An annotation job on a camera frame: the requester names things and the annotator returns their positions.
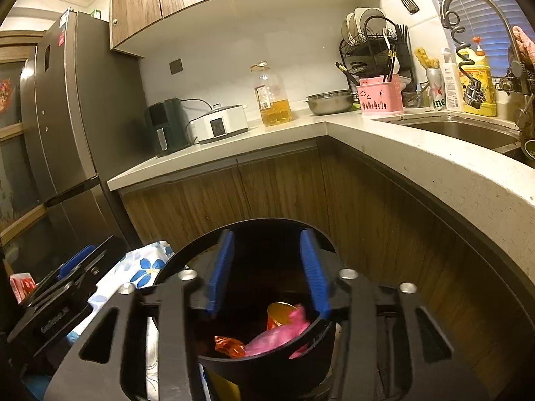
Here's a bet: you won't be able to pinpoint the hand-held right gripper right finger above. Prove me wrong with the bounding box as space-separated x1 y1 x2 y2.
299 229 492 401

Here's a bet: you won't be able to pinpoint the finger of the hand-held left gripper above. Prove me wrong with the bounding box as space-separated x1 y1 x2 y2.
23 276 84 310
54 236 114 287

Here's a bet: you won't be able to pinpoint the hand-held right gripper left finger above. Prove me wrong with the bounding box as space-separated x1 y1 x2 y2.
39 229 237 401

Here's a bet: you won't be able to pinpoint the red white carton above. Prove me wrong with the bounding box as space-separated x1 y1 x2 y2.
10 273 37 305

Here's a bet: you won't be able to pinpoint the red paper cup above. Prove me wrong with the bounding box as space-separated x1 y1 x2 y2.
266 301 302 330

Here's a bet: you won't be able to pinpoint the pink plastic bag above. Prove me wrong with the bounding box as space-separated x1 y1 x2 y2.
244 305 312 358

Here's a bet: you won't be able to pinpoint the red plastic bag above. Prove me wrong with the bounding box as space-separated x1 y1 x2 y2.
214 335 247 358

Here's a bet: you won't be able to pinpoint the black trash bin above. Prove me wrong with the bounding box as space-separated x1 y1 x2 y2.
151 217 339 389

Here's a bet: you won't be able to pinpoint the blue floral tablecloth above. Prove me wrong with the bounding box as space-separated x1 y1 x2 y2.
67 240 176 401

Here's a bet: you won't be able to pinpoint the wooden lower cabinets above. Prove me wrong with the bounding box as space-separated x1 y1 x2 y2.
119 138 535 401

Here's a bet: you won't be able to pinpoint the wood-framed glass door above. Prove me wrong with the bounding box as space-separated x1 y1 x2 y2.
0 31 46 251

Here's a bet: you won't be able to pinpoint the white electric cooker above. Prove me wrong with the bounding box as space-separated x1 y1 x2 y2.
189 104 250 145

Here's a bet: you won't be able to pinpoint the grey refrigerator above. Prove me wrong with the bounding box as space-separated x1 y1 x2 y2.
19 10 168 276

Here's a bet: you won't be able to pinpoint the white kitchen countertop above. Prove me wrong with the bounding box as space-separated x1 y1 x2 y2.
106 106 535 268

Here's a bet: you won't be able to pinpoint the black air fryer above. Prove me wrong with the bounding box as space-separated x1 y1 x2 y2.
145 98 194 157

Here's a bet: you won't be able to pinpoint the cooking oil bottle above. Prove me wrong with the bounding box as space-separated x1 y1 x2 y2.
251 62 292 127

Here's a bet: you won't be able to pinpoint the steel bowl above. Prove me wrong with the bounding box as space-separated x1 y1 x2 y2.
304 91 356 115

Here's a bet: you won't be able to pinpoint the red round door decoration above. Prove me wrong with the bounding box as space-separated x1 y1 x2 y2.
0 77 15 113

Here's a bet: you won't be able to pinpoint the pink utensil holder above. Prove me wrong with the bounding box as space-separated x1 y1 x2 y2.
356 77 405 116

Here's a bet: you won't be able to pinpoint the steel sink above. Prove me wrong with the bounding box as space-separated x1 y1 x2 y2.
372 111 535 163

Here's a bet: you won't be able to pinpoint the silver beer can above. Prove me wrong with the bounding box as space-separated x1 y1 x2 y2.
425 67 447 110

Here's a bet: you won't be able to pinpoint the white pump bottle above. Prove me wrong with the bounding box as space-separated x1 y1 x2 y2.
441 48 465 112

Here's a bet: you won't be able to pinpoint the black dish rack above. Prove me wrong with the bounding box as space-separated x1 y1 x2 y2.
339 16 416 93

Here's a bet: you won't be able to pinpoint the yellow kitchen brush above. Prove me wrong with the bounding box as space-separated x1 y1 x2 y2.
415 48 440 70

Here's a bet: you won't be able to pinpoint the yellow detergent bottle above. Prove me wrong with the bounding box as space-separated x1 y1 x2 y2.
463 37 498 117

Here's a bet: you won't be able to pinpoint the window blinds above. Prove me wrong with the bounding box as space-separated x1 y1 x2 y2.
418 0 535 76

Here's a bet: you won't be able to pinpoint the pink dish cloth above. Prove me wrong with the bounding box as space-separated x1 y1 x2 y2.
512 25 535 68

